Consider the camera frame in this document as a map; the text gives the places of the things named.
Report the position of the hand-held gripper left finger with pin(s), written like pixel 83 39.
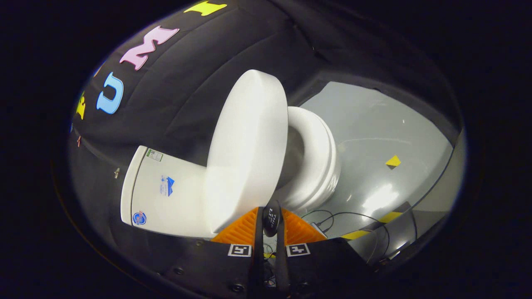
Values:
pixel 232 270

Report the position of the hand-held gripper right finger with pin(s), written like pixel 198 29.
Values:
pixel 316 265

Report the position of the black lid pull tab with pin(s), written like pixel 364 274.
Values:
pixel 272 220

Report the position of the white toilet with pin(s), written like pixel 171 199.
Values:
pixel 166 199

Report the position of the white toilet seat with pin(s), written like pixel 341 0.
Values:
pixel 320 149

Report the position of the yellow black striped tape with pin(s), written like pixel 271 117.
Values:
pixel 390 216
pixel 356 235

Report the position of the yellow floor tape piece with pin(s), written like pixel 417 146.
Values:
pixel 393 161

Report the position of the black backdrop cloth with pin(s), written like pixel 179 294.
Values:
pixel 187 83

